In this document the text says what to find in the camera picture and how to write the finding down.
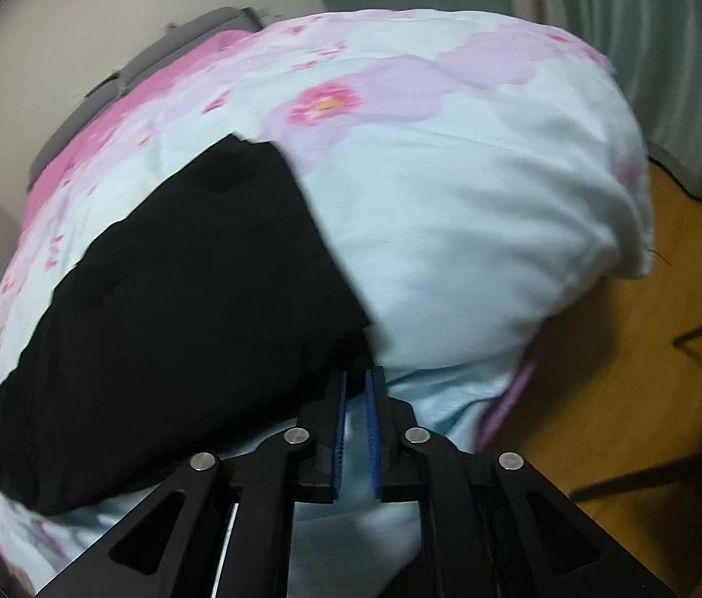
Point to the grey bed headboard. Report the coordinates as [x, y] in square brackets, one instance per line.
[139, 68]

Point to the black pants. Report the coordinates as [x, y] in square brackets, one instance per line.
[164, 330]

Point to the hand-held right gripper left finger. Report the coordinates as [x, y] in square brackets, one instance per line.
[339, 442]

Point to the pale green curtain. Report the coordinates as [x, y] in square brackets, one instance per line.
[625, 43]

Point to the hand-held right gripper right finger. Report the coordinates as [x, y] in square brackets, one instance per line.
[373, 442]

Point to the floral pink and blue blanket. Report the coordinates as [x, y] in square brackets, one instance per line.
[463, 212]

